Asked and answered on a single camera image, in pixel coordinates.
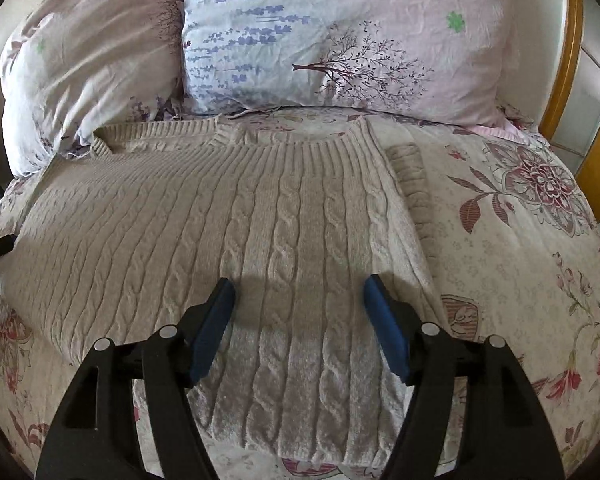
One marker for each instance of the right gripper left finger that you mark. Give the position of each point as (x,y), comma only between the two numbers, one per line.
(94,435)

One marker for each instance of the beige cable knit sweater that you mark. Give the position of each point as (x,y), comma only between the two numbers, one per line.
(123,242)

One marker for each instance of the wooden framed wardrobe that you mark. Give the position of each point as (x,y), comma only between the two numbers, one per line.
(571,121)

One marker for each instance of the pink floral pillow with tree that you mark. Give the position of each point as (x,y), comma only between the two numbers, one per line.
(436,60)

